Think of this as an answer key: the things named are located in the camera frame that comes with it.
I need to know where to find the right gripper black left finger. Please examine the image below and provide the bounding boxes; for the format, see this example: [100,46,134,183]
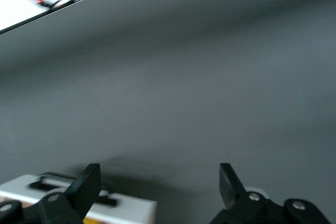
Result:
[22,163,102,224]

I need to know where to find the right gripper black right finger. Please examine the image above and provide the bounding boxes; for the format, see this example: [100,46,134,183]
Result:
[209,163,332,224]

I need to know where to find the white-front drawer with black handle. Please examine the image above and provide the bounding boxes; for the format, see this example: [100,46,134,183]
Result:
[0,172,159,224]

